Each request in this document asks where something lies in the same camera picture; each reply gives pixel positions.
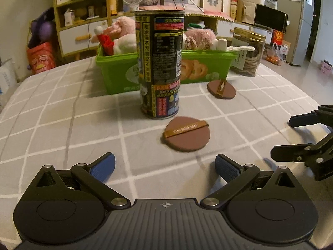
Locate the white fabric glove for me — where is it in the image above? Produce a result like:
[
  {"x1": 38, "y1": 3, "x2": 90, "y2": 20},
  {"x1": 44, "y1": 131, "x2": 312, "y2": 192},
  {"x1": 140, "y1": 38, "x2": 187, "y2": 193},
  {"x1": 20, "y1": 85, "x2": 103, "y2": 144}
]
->
[{"x1": 210, "y1": 38, "x2": 255, "y2": 52}]

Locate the santa plush toy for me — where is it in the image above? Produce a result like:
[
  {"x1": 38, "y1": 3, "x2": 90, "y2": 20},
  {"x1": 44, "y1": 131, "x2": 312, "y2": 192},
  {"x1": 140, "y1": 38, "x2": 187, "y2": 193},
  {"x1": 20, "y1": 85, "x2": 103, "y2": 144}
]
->
[{"x1": 94, "y1": 26, "x2": 137, "y2": 56}]

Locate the pink knitted apple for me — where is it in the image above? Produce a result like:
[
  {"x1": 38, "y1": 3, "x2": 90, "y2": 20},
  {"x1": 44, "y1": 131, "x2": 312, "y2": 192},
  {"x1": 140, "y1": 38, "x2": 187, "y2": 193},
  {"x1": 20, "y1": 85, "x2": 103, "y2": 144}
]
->
[{"x1": 183, "y1": 28, "x2": 216, "y2": 50}]

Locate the pink plush toy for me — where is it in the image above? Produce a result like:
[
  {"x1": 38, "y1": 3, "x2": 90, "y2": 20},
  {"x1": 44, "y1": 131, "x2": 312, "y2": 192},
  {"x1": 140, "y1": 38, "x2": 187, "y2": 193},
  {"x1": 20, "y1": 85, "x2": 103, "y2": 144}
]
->
[{"x1": 90, "y1": 16, "x2": 136, "y2": 45}]

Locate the brown round powder puff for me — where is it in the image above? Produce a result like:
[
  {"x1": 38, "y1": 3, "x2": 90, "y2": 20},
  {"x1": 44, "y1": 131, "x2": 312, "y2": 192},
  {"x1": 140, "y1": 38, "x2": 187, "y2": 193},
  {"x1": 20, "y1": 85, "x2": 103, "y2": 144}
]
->
[{"x1": 162, "y1": 116, "x2": 210, "y2": 152}]

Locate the grey checked tablecloth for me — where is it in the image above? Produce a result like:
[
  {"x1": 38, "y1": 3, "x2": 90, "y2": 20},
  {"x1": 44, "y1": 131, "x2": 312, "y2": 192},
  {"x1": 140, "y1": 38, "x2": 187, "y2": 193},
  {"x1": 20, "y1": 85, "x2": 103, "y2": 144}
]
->
[{"x1": 1, "y1": 58, "x2": 328, "y2": 249}]

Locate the grey refrigerator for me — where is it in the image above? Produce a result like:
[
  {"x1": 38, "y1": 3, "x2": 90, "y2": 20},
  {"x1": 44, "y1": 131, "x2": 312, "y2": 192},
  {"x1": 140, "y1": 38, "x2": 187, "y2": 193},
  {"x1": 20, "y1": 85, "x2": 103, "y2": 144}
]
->
[{"x1": 278, "y1": 0, "x2": 314, "y2": 66}]

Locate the brown round puff far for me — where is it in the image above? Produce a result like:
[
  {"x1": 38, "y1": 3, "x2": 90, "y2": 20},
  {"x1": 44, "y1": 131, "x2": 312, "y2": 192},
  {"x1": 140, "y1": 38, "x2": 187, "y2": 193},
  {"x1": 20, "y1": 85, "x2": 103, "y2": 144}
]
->
[{"x1": 207, "y1": 80, "x2": 236, "y2": 99}]

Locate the glass jar gold lid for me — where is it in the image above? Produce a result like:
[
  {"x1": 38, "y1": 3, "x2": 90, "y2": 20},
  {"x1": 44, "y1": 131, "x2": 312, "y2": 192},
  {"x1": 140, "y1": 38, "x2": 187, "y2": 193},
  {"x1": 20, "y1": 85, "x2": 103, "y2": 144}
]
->
[{"x1": 230, "y1": 28, "x2": 266, "y2": 77}]

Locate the green plastic bin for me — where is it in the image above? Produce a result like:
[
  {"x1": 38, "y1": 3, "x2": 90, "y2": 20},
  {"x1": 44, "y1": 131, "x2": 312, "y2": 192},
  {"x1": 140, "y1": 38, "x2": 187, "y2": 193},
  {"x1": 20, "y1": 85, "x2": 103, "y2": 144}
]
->
[{"x1": 95, "y1": 48, "x2": 236, "y2": 95}]

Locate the black microwave oven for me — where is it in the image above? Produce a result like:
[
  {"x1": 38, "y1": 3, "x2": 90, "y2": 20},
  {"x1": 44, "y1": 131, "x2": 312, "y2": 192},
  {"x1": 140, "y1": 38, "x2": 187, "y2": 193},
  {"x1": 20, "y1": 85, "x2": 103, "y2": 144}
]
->
[{"x1": 254, "y1": 4, "x2": 288, "y2": 33}]

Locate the red snack bucket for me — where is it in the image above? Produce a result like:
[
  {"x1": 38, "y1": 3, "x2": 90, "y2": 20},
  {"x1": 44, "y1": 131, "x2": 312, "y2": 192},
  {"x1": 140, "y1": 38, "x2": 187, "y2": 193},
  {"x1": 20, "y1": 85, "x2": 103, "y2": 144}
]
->
[{"x1": 26, "y1": 42, "x2": 56, "y2": 75}]

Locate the low wooden tv cabinet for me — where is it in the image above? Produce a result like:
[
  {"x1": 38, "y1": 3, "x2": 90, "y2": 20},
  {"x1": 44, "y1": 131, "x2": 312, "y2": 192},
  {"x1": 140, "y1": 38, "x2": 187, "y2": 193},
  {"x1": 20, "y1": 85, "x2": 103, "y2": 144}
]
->
[{"x1": 185, "y1": 15, "x2": 273, "y2": 44}]

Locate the purple ball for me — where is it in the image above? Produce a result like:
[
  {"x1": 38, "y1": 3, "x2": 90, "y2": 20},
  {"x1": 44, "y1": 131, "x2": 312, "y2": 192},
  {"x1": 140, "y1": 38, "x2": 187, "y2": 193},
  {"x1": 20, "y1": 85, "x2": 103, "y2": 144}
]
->
[{"x1": 38, "y1": 21, "x2": 54, "y2": 42}]

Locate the black chips can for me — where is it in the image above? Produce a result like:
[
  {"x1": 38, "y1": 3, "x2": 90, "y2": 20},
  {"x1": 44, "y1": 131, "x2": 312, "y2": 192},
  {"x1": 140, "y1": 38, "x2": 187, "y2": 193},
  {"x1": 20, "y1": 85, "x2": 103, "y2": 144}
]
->
[{"x1": 135, "y1": 10, "x2": 185, "y2": 119}]

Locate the pink table runner cloth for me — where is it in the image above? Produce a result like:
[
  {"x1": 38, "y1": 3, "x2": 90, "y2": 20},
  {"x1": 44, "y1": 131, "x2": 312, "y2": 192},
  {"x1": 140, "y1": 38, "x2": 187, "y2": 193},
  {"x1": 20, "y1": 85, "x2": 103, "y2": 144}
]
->
[{"x1": 139, "y1": 5, "x2": 234, "y2": 23}]

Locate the wooden shelf cabinet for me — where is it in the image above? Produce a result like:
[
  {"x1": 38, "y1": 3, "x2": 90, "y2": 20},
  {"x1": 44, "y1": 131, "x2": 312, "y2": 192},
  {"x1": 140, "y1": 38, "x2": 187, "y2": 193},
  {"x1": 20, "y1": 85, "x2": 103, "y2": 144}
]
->
[{"x1": 53, "y1": 0, "x2": 111, "y2": 59}]

